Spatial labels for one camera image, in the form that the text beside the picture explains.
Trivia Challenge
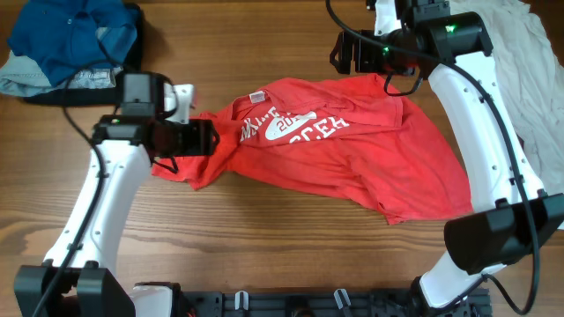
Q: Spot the blue polo shirt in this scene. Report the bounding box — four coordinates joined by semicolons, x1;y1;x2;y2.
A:
7;0;139;86

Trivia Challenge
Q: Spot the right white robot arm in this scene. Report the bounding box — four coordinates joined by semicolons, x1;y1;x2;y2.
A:
330;1;563;316

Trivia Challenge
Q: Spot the white crumpled cloth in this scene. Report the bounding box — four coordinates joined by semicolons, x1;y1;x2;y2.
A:
450;0;563;194

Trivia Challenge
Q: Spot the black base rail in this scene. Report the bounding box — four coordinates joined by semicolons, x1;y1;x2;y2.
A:
180;288;493;317

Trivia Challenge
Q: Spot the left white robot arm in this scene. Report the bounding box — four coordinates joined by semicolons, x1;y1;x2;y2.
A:
14;72;219;316

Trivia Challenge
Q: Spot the grey folded garment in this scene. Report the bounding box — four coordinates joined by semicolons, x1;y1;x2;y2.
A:
1;51;122;97

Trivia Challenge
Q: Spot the red soccer t-shirt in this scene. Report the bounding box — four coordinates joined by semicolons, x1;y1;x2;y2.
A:
152;75;472;225

